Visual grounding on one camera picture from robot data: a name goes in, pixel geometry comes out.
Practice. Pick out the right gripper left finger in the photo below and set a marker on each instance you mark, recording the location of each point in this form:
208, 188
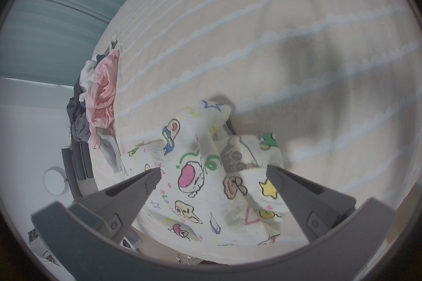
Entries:
123, 204

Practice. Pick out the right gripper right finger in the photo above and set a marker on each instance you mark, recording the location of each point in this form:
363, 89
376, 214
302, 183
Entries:
313, 207

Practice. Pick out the white printed pyjama top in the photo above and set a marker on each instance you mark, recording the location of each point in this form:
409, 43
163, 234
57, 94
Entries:
197, 200

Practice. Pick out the grey knitted sweater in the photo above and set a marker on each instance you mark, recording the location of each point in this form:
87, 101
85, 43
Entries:
112, 154

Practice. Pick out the round white ceiling lamp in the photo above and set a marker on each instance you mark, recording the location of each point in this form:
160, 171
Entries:
54, 182

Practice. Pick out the black garment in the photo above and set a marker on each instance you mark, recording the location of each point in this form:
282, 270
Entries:
74, 105

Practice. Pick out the pink garment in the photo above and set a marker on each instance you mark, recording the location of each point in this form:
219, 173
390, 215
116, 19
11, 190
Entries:
104, 88

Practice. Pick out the white garment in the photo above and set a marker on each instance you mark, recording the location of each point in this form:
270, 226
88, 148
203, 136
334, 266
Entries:
87, 75

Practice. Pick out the bed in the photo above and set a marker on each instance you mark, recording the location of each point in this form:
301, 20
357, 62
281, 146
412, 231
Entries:
263, 26

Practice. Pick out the blue-green curtain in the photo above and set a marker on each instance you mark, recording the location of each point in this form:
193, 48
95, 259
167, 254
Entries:
66, 9

